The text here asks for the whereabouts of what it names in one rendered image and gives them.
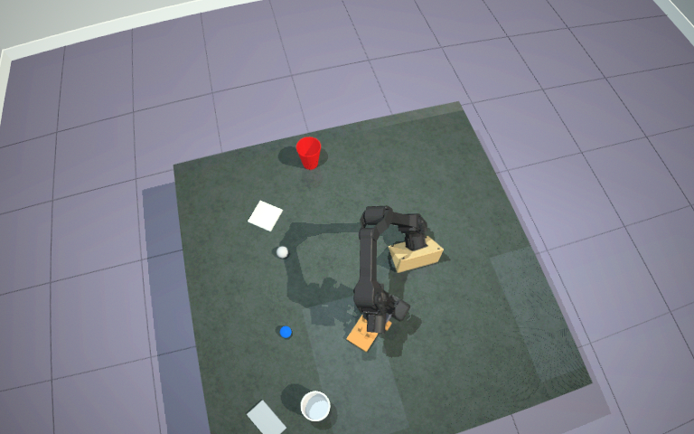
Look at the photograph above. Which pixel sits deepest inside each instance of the white flat square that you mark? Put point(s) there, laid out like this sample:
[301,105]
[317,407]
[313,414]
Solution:
[265,216]

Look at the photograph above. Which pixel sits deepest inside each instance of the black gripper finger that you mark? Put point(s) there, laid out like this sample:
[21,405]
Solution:
[389,310]

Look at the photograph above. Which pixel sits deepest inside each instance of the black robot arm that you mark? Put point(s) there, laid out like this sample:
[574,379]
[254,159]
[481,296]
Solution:
[369,296]

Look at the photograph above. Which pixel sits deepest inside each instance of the red plastic cup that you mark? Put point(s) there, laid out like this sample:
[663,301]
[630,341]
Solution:
[308,149]

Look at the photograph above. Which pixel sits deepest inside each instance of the white mug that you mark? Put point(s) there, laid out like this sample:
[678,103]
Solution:
[315,406]

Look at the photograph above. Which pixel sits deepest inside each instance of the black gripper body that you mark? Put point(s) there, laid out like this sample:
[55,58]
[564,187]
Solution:
[400,307]

